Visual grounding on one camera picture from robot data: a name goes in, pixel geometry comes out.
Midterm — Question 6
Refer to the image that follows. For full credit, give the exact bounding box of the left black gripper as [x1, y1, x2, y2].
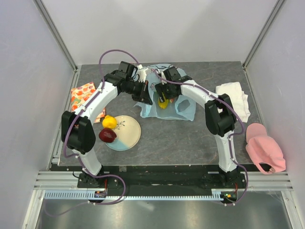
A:
[123, 80, 153, 105]

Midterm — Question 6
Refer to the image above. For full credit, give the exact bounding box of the yellow fake mango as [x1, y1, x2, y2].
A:
[158, 99, 169, 109]

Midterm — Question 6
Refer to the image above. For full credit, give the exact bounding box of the light blue plastic bag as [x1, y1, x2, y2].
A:
[135, 63, 196, 121]

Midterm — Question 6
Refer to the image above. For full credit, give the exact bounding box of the yellow fake lemon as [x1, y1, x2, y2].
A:
[102, 115, 117, 129]

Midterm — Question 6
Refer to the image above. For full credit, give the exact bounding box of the red fake apple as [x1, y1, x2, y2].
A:
[99, 128, 117, 143]

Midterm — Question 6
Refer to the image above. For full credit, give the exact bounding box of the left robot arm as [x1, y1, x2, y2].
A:
[61, 62, 152, 187]

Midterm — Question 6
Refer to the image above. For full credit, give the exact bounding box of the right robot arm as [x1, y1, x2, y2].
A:
[154, 67, 241, 188]

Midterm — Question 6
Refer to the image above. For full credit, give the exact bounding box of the cream and blue plate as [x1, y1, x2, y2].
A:
[106, 115, 141, 151]

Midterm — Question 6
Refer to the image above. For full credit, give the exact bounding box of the floral orange napkin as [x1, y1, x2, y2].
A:
[71, 82, 96, 112]

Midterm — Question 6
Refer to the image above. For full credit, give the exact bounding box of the white folded cloth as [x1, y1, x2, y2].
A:
[215, 82, 251, 123]

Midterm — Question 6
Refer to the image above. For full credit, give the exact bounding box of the pink cap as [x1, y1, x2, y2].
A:
[245, 123, 286, 175]

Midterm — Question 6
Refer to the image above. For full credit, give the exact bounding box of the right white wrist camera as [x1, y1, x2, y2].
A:
[161, 72, 167, 84]

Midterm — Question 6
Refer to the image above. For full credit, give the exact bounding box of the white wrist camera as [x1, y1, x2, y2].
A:
[161, 72, 167, 84]
[136, 64, 151, 83]

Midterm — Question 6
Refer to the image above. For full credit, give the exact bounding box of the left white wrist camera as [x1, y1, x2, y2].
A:
[136, 64, 151, 83]

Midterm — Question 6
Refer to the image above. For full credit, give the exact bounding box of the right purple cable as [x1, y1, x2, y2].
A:
[153, 69, 250, 207]

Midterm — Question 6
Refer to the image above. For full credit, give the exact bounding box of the purple cable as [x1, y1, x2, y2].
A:
[153, 69, 250, 207]
[44, 49, 140, 217]

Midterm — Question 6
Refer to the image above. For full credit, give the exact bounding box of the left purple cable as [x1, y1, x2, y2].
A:
[44, 49, 140, 217]

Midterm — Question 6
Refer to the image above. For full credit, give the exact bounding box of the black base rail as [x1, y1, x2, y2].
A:
[77, 164, 247, 190]

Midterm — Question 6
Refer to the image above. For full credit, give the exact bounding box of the slotted cable duct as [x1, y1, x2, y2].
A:
[44, 189, 224, 201]

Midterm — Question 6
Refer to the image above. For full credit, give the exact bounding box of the left aluminium frame post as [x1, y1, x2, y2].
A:
[33, 0, 78, 71]

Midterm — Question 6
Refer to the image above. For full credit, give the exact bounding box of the aluminium frame post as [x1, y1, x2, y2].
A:
[242, 0, 286, 71]
[33, 0, 78, 71]

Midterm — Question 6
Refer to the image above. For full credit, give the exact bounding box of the right aluminium frame post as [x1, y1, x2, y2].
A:
[242, 0, 286, 71]

